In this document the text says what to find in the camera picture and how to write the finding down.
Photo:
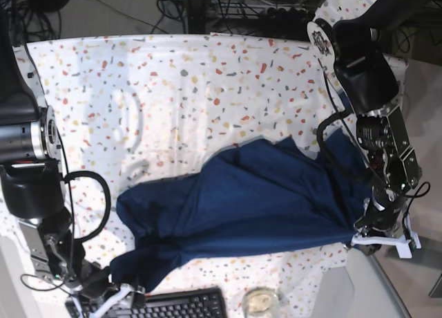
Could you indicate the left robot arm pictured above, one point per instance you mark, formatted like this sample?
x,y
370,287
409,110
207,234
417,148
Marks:
x,y
345,35

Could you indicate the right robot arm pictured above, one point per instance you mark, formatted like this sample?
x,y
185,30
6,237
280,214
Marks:
x,y
35,181

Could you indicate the dark blue t-shirt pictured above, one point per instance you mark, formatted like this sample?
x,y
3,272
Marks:
x,y
258,198

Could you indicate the clear glass jar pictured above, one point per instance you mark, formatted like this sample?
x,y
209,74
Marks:
x,y
261,302

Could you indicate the grey monitor edge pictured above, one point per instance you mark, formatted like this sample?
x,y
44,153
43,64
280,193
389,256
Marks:
x,y
374,294

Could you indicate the terrazzo patterned table cloth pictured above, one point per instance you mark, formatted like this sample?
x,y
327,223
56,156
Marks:
x,y
142,108

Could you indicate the black computer keyboard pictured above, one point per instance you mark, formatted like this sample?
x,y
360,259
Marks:
x,y
196,303

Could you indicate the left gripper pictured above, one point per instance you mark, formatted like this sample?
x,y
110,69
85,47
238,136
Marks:
x,y
385,222

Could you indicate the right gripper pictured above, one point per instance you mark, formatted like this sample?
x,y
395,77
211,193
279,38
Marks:
x,y
93,295

